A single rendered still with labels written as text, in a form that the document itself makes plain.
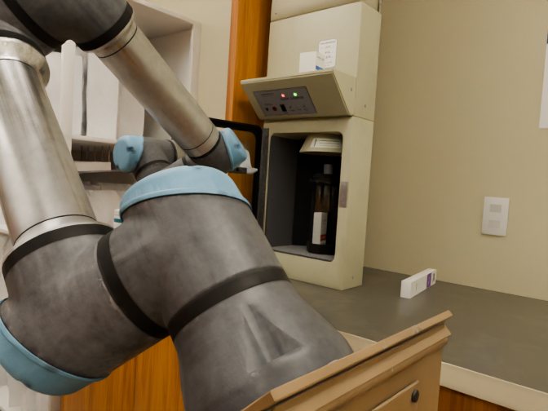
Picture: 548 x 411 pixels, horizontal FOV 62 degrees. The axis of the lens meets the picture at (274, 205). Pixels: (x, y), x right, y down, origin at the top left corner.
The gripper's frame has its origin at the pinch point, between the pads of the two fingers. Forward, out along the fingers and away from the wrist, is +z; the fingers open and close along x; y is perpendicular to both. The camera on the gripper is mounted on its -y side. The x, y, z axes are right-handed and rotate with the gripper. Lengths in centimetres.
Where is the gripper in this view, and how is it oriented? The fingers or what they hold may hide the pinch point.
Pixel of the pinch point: (245, 171)
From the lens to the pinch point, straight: 118.2
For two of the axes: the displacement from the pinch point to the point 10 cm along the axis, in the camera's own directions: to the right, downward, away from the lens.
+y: 0.6, -10.0, -0.7
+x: -7.6, -0.9, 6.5
